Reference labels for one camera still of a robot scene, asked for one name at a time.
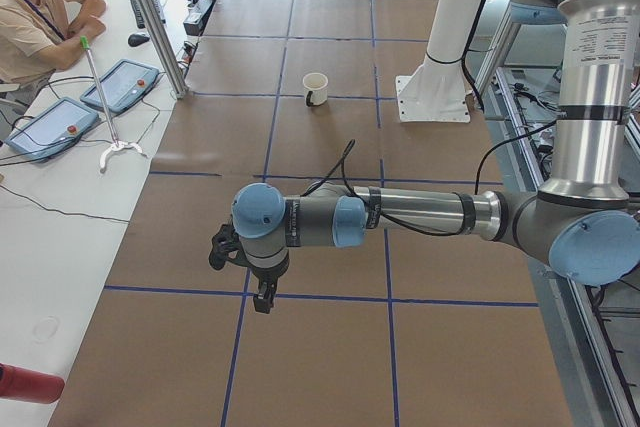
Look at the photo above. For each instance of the black computer mouse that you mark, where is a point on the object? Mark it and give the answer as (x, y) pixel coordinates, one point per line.
(137, 39)

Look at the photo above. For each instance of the red bottle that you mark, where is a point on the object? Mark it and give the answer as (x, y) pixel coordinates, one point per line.
(30, 386)

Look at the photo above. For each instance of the aluminium side frame rail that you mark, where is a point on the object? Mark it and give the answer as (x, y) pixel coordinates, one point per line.
(594, 332)

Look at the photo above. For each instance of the brown paper table cover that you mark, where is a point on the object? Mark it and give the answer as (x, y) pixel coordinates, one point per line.
(405, 330)

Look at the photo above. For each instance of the seated person beige shirt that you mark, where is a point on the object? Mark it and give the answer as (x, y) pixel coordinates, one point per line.
(39, 37)

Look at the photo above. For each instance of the far teach pendant tablet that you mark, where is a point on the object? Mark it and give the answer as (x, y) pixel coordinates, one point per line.
(126, 83)

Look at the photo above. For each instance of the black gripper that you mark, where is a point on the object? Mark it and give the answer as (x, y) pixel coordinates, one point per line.
(265, 278)

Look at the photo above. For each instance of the teach pendant tablet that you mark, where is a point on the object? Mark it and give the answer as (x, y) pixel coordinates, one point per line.
(126, 83)
(52, 131)

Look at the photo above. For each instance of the white stand green tipped pole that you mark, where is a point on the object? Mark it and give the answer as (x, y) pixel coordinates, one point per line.
(117, 145)

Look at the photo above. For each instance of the near teach pendant tablet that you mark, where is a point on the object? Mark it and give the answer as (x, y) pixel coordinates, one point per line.
(52, 131)

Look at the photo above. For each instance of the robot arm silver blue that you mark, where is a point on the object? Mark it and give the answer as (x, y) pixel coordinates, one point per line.
(576, 222)

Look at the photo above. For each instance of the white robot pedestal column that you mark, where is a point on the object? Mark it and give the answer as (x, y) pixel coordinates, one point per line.
(436, 91)

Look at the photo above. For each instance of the white smiley mug black handle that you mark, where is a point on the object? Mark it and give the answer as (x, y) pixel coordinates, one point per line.
(316, 88)

